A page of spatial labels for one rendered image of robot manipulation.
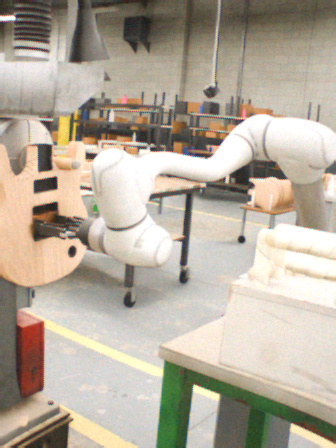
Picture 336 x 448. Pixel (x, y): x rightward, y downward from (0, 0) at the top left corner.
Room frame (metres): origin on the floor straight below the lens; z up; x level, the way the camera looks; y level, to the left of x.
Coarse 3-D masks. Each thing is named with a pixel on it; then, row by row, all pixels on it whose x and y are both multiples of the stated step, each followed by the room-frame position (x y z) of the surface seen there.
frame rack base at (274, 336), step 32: (256, 288) 0.94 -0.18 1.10; (288, 288) 0.95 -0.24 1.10; (320, 288) 0.96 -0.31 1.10; (256, 320) 0.92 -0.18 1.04; (288, 320) 0.89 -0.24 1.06; (320, 320) 0.86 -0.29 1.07; (224, 352) 0.96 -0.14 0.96; (256, 352) 0.92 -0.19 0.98; (288, 352) 0.88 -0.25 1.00; (320, 352) 0.85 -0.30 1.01; (288, 384) 0.88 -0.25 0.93; (320, 384) 0.85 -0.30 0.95
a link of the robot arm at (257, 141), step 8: (248, 120) 1.61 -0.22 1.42; (256, 120) 1.59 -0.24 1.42; (264, 120) 1.56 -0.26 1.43; (240, 128) 1.57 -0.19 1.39; (248, 128) 1.57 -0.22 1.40; (256, 128) 1.55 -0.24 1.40; (264, 128) 1.54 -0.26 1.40; (248, 136) 1.55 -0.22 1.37; (256, 136) 1.54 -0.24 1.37; (264, 136) 1.53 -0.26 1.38; (256, 144) 1.55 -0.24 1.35; (264, 144) 1.53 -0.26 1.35; (256, 152) 1.56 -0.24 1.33; (264, 152) 1.54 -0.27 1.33
